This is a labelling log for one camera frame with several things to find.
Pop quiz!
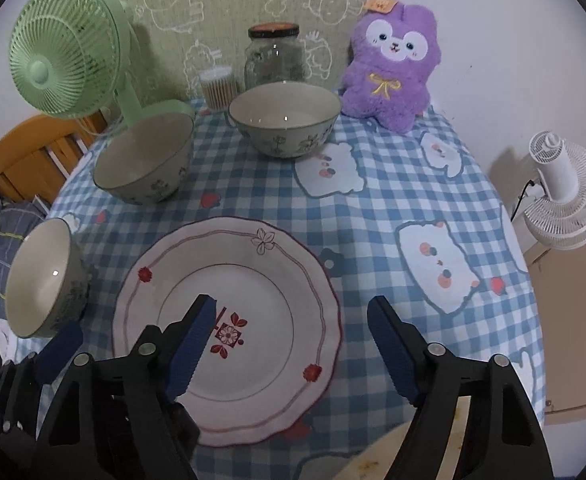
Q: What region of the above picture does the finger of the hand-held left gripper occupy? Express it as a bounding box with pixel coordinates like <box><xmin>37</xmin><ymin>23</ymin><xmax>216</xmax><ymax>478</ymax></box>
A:
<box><xmin>36</xmin><ymin>320</ymin><xmax>84</xmax><ymax>387</ymax></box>
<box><xmin>172</xmin><ymin>402</ymin><xmax>202</xmax><ymax>461</ymax></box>

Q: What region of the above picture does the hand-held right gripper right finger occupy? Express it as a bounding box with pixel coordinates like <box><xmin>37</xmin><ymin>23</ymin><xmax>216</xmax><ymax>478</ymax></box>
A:
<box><xmin>367</xmin><ymin>296</ymin><xmax>556</xmax><ymax>480</ymax></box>

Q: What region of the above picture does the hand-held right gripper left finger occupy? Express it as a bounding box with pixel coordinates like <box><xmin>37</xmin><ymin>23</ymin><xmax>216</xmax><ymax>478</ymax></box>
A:
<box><xmin>36</xmin><ymin>294</ymin><xmax>219</xmax><ymax>480</ymax></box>

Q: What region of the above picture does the cream ceramic bowl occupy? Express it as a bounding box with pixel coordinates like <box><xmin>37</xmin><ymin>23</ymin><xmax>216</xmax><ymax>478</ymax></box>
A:
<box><xmin>6</xmin><ymin>217</ymin><xmax>92</xmax><ymax>339</ymax></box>
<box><xmin>229</xmin><ymin>81</ymin><xmax>343</xmax><ymax>160</ymax></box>
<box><xmin>92</xmin><ymin>112</ymin><xmax>195</xmax><ymax>206</ymax></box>

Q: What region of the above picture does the white plate with red pattern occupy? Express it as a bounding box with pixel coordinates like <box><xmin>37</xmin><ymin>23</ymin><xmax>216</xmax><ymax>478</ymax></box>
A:
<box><xmin>112</xmin><ymin>216</ymin><xmax>343</xmax><ymax>448</ymax></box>

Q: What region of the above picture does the blue checkered tablecloth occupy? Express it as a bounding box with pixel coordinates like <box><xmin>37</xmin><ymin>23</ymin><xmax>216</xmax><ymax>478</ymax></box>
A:
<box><xmin>3</xmin><ymin>97</ymin><xmax>546</xmax><ymax>480</ymax></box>

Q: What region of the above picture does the wooden bed headboard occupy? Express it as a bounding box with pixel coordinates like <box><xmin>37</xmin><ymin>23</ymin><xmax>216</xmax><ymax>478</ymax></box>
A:
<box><xmin>0</xmin><ymin>110</ymin><xmax>124</xmax><ymax>206</ymax></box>

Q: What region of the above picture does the white standing fan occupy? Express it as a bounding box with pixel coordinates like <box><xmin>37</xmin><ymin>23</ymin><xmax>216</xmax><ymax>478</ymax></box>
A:
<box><xmin>510</xmin><ymin>130</ymin><xmax>586</xmax><ymax>251</ymax></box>

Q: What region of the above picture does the cotton swab container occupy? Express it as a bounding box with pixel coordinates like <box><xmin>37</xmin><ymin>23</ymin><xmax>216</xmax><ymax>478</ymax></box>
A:
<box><xmin>199</xmin><ymin>66</ymin><xmax>239</xmax><ymax>111</ymax></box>

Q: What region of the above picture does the purple plush toy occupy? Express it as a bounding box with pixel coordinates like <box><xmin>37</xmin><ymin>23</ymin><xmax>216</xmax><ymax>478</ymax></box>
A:
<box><xmin>341</xmin><ymin>0</ymin><xmax>444</xmax><ymax>134</ymax></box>

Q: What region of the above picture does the glass jar with dark lid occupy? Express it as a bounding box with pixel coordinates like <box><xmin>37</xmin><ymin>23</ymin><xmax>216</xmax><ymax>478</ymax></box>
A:
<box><xmin>244</xmin><ymin>22</ymin><xmax>306</xmax><ymax>93</ymax></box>

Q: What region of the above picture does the green desk fan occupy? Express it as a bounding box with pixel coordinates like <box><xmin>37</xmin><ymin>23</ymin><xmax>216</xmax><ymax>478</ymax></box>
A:
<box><xmin>9</xmin><ymin>0</ymin><xmax>195</xmax><ymax>133</ymax></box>

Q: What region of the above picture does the black fan power cord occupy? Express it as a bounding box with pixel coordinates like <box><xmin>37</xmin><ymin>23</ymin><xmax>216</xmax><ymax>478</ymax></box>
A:
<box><xmin>510</xmin><ymin>179</ymin><xmax>541</xmax><ymax>221</ymax></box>

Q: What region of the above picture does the green patterned wall mat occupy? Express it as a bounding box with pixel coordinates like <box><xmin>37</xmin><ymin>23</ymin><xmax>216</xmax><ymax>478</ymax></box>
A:
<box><xmin>116</xmin><ymin>0</ymin><xmax>374</xmax><ymax>101</ymax></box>

